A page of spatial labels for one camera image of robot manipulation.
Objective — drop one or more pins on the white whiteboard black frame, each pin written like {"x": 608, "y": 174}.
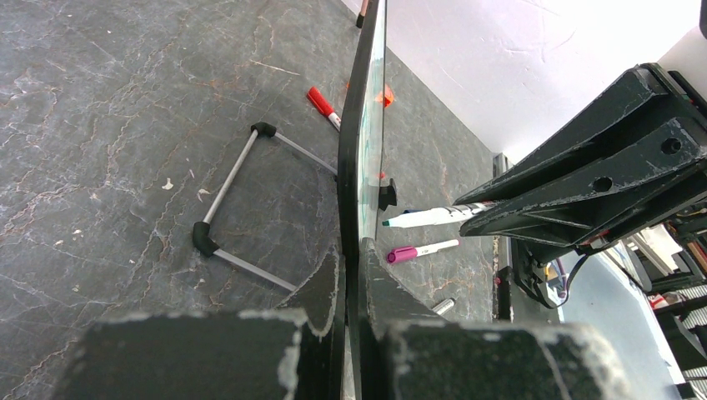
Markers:
{"x": 359, "y": 193}

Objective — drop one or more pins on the green whiteboard marker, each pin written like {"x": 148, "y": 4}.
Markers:
{"x": 438, "y": 215}

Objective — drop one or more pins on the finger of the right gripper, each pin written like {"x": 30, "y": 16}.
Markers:
{"x": 636, "y": 103}
{"x": 607, "y": 201}

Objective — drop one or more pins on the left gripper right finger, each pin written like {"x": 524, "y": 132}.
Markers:
{"x": 382, "y": 299}

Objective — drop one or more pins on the orange rounded toy brick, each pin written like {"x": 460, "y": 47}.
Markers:
{"x": 385, "y": 96}

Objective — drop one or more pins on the black capped whiteboard marker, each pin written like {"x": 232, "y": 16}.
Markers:
{"x": 444, "y": 306}

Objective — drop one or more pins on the pink tripod stand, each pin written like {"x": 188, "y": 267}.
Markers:
{"x": 362, "y": 13}

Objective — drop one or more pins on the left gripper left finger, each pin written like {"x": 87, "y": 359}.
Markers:
{"x": 321, "y": 350}

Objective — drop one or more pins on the red capped whiteboard marker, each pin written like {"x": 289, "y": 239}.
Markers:
{"x": 324, "y": 107}

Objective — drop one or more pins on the purple capped whiteboard marker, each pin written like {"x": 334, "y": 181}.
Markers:
{"x": 403, "y": 254}

